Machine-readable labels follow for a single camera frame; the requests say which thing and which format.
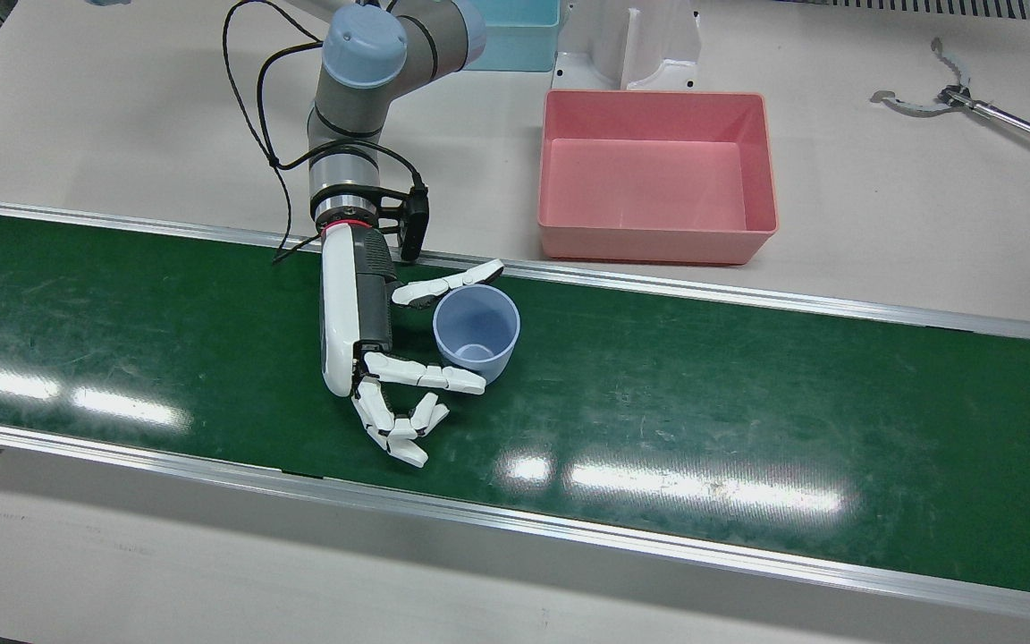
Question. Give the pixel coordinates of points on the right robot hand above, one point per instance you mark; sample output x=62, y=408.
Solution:
x=336, y=313

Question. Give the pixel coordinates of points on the blue plastic cup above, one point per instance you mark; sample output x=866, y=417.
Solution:
x=479, y=326

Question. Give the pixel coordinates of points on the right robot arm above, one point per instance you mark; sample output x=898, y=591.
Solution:
x=363, y=54

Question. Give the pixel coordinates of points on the blue plastic box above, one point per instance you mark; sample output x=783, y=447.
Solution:
x=519, y=45

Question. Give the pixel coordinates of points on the red plastic box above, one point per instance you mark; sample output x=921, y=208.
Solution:
x=658, y=179

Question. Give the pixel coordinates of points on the green conveyor belt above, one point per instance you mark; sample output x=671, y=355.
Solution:
x=747, y=402

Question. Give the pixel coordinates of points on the ribbed grey metal panel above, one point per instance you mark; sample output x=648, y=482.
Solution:
x=971, y=7

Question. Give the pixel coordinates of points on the metal claw grabber tool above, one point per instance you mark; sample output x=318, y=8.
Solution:
x=1016, y=119

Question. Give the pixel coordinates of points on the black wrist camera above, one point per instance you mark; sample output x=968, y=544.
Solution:
x=414, y=224

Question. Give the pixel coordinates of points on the aluminium conveyor side rail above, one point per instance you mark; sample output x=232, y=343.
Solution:
x=658, y=286
x=479, y=519

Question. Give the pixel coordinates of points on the white mounting bracket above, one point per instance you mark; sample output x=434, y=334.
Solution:
x=595, y=45

